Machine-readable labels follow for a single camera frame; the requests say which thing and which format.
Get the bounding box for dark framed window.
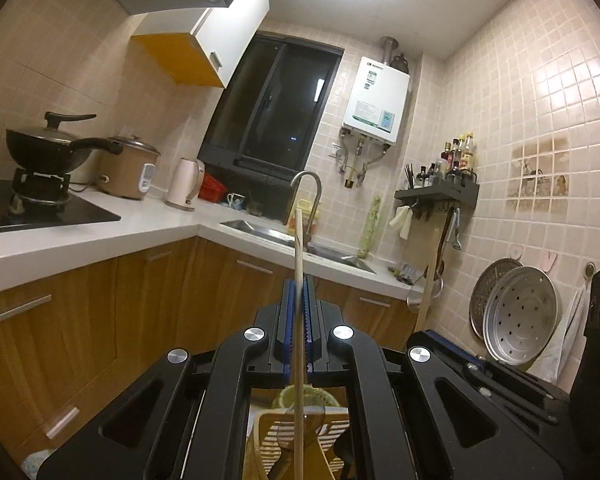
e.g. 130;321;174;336
200;32;345;183

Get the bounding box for white gas water heater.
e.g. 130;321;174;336
342;56;412;147

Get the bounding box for white kitchen countertop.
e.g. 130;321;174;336
0;195;426;302

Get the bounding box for hanging metal tongs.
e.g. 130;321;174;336
449;207;464;252

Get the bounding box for white wall cabinet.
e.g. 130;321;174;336
130;0;271;88

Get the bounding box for white hanging cloth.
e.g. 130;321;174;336
389;205;413;240

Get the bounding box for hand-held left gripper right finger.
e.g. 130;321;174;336
304;279;564;480

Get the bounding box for green hanging bottle brush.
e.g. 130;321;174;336
360;195;382;261

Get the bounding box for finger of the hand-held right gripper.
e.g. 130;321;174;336
420;329;574;432

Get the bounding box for white hanging towel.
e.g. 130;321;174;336
527;285;589;386

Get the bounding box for beige slotted utensil basket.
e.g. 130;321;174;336
250;386;351;480

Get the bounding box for black gas stove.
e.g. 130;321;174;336
0;167;122;236

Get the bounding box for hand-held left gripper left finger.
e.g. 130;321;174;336
36;280;301;480

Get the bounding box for yellow dish soap bottle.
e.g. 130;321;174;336
300;199;324;241

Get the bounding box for steel kitchen sink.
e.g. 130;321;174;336
220;219;376;275

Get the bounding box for beige rice cooker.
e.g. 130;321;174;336
97;135;161;201

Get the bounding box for dark wall shelf rack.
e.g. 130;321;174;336
394;182;481;221

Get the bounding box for wooden base cabinets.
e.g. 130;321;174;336
0;237;426;461

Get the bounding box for metal water heater hoses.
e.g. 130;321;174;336
332;130;398;191

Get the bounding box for red plastic basket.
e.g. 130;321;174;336
198;172;228;204

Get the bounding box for perforated metal steamer tray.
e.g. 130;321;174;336
482;266;558;365
469;258;524;341

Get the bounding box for pale green round object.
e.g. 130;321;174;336
272;384;339;411

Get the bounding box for black wok with lid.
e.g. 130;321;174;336
5;111;123;171

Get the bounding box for hanging metal ladle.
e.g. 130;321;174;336
407;270;444;311

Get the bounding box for hanging dark wooden spoon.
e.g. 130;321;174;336
436;215;454;277

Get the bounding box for curved metal faucet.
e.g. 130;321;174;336
282;171;323;246

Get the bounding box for white electric kettle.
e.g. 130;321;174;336
166;157;206;211

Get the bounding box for row of condiment bottles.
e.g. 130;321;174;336
417;131;477;186

